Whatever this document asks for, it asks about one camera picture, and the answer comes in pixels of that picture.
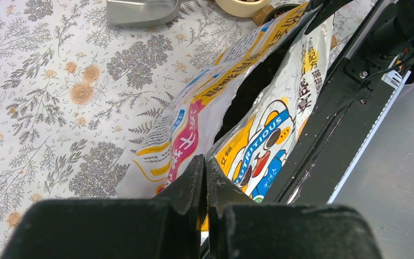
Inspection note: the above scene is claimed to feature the cat print pet food bag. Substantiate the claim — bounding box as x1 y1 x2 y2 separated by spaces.
116 3 335 202

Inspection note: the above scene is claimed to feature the small wooden block by bag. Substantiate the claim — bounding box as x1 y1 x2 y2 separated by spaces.
251 5 275 26

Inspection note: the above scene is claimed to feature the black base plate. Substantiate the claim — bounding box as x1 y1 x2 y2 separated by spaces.
262 0 414 205

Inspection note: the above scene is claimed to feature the metal food scoop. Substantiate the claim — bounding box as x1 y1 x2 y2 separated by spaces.
106 0 182 28

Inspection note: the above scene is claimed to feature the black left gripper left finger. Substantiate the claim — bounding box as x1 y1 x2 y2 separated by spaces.
1 155 205 258

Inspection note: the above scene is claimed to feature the small wooden block near bowl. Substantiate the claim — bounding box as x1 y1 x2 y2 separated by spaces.
330 35 338 50

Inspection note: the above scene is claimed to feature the cream pet bowl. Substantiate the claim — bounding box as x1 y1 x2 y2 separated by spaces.
215 0 271 18

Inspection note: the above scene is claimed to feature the black pet bowl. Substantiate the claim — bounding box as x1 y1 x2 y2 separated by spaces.
263 4 299 24

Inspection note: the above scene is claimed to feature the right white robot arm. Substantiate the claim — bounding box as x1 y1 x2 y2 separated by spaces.
369 1 414 56

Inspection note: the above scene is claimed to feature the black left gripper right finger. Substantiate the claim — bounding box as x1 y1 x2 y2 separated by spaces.
206 159 382 258

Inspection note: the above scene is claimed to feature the floral patterned table mat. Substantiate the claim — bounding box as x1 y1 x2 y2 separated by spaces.
0 0 379 259

